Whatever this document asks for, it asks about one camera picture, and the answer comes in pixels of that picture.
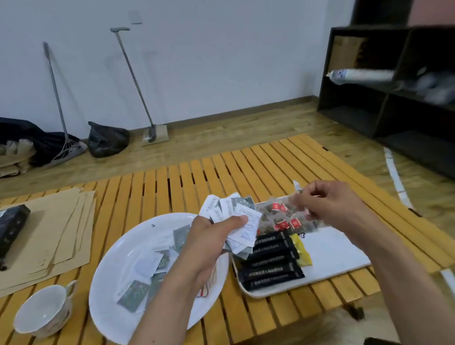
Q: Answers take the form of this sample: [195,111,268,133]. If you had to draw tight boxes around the white plastic tray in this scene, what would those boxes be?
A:
[227,190,375,301]

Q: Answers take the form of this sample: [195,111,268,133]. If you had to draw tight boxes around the person's left forearm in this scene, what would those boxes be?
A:
[110,272,210,345]

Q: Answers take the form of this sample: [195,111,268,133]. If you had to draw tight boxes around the sleeve of white paper cups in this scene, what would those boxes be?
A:
[325,65,396,88]

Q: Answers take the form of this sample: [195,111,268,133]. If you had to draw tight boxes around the brown cardboard box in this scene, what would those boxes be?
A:
[326,33,369,73]

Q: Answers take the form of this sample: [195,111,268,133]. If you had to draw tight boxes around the person's right hand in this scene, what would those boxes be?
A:
[287,175,384,253]

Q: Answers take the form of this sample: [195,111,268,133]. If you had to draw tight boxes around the grey long-handled broom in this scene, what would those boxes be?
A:
[36,38,90,168]

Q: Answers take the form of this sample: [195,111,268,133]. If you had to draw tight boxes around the black cardboard box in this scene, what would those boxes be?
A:
[0,204,35,266]

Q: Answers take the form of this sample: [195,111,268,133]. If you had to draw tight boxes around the bunch of tan rubber bands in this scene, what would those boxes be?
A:
[194,265,221,299]

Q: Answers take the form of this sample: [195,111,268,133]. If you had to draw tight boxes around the stack of brown envelopes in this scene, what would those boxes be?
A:
[0,186,104,303]

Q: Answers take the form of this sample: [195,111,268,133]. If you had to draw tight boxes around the white round bowl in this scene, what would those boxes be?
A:
[83,209,236,345]

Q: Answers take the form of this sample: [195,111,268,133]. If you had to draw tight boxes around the white floor tape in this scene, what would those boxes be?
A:
[384,141,455,345]

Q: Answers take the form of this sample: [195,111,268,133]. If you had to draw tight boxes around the white teacup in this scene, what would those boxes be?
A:
[10,280,83,341]

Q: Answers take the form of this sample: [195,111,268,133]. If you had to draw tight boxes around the row of tea bags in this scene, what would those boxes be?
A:
[255,196,324,238]

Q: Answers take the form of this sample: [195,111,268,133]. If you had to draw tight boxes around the large black bag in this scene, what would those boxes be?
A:
[0,107,82,170]

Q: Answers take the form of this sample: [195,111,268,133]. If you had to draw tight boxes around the person's left hand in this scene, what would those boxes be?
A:
[162,212,255,298]

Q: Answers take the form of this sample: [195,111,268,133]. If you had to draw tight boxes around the small black garbage bag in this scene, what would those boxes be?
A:
[86,118,132,159]

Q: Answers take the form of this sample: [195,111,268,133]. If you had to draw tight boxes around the black stick sachets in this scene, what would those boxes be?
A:
[234,229,306,293]

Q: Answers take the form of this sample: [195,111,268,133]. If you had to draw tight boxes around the black shelf unit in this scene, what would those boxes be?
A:
[308,0,455,203]

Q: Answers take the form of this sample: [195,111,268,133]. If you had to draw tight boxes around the long-handled beige dustpan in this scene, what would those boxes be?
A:
[110,23,170,149]

